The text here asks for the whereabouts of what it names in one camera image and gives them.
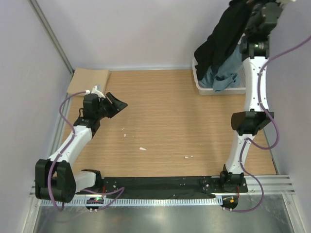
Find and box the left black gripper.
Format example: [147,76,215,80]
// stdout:
[95,93,127,120]

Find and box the black t shirt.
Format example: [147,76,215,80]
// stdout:
[194,0,255,80]

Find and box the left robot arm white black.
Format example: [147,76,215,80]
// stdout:
[35,88,128,205]

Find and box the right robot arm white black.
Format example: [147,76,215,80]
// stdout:
[219,0,282,192]

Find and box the folded beige t shirt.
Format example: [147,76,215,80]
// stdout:
[67,68,110,97]

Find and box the blue t shirt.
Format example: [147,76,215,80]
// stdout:
[202,44,242,80]

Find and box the white plastic basket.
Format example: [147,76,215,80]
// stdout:
[192,57,246,96]

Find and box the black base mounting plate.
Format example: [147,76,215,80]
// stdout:
[88,176,248,200]

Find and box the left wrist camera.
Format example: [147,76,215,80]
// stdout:
[85,84,105,98]

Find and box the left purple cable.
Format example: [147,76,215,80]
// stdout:
[47,90,126,212]

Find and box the purple cable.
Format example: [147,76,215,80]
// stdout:
[228,35,311,213]
[47,90,126,212]

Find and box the white slotted cable duct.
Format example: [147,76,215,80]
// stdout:
[40,197,223,207]

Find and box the aluminium frame rail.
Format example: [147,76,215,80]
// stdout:
[29,174,296,198]

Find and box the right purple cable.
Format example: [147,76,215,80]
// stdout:
[228,35,311,213]

